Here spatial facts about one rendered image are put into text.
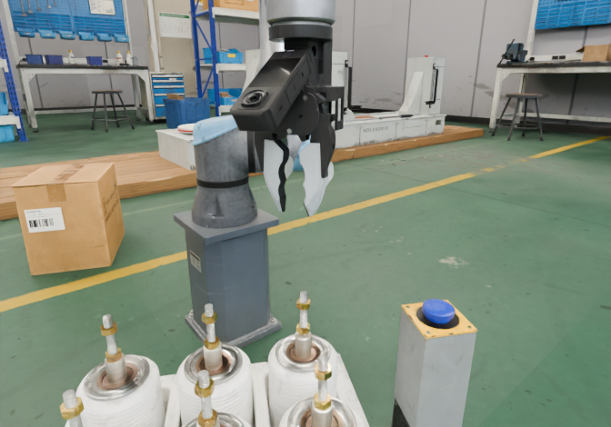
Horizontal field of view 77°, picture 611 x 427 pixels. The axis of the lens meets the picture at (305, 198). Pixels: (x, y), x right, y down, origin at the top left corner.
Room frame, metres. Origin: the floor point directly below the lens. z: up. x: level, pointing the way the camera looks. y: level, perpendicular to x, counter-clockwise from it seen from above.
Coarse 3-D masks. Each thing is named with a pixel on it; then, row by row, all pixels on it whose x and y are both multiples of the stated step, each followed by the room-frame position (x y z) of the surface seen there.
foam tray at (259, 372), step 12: (252, 372) 0.48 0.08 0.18; (264, 372) 0.48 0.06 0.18; (168, 384) 0.45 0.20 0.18; (252, 384) 0.47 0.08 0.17; (264, 384) 0.45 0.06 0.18; (348, 384) 0.45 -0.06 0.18; (168, 396) 0.45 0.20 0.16; (264, 396) 0.43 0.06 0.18; (336, 396) 0.44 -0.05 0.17; (348, 396) 0.43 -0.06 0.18; (168, 408) 0.41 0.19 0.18; (264, 408) 0.41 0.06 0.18; (360, 408) 0.41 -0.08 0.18; (168, 420) 0.39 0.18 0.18; (180, 420) 0.40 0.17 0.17; (264, 420) 0.39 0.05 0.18
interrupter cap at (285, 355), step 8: (288, 336) 0.47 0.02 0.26; (312, 336) 0.47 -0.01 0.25; (280, 344) 0.45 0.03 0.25; (288, 344) 0.45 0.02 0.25; (312, 344) 0.45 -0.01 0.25; (320, 344) 0.45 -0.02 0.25; (280, 352) 0.43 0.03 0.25; (288, 352) 0.44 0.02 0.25; (312, 352) 0.44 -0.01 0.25; (320, 352) 0.44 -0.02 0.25; (328, 352) 0.43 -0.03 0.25; (280, 360) 0.42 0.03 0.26; (288, 360) 0.42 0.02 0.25; (296, 360) 0.42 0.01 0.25; (304, 360) 0.42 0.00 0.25; (312, 360) 0.42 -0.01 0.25; (328, 360) 0.42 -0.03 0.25; (288, 368) 0.40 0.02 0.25; (296, 368) 0.40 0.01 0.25; (304, 368) 0.40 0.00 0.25; (312, 368) 0.40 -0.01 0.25
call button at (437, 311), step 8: (424, 304) 0.43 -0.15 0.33; (432, 304) 0.43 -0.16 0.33; (440, 304) 0.43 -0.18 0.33; (448, 304) 0.43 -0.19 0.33; (424, 312) 0.42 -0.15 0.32; (432, 312) 0.42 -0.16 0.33; (440, 312) 0.42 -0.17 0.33; (448, 312) 0.42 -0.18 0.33; (432, 320) 0.42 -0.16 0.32; (440, 320) 0.41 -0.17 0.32; (448, 320) 0.41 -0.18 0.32
